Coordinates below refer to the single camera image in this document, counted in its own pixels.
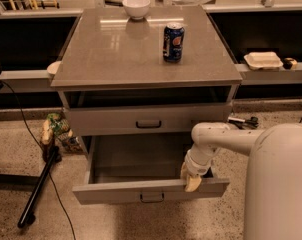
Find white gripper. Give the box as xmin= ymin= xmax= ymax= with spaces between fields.
xmin=180 ymin=147 xmax=215 ymax=192

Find grey drawer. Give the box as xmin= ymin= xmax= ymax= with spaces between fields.
xmin=73 ymin=133 xmax=230 ymax=205
xmin=64 ymin=103 xmax=232 ymax=136

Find white ceramic bowl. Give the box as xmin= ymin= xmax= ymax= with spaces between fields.
xmin=122 ymin=0 xmax=151 ymax=20

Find small black yellow object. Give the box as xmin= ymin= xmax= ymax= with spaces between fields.
xmin=283 ymin=58 xmax=297 ymax=70

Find small white plate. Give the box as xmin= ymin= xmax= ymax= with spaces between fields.
xmin=47 ymin=61 xmax=61 ymax=76

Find grey drawer cabinet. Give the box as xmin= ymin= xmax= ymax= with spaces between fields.
xmin=50 ymin=5 xmax=243 ymax=195

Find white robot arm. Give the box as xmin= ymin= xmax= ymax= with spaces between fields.
xmin=181 ymin=123 xmax=302 ymax=240

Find black floor cable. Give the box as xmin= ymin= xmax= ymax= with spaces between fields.
xmin=0 ymin=79 xmax=77 ymax=240

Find blue soda can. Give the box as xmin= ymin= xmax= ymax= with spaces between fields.
xmin=163 ymin=22 xmax=185 ymax=63

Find black scissors on floor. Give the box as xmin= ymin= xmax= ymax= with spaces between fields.
xmin=228 ymin=117 xmax=259 ymax=129

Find grey top drawer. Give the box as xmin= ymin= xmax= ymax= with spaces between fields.
xmin=64 ymin=103 xmax=232 ymax=136

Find black metal stand leg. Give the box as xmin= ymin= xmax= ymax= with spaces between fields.
xmin=0 ymin=146 xmax=61 ymax=229

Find white foam takeout container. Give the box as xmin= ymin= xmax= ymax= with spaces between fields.
xmin=244 ymin=52 xmax=283 ymax=70

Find green snack bag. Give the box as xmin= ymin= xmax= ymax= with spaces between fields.
xmin=41 ymin=113 xmax=82 ymax=152

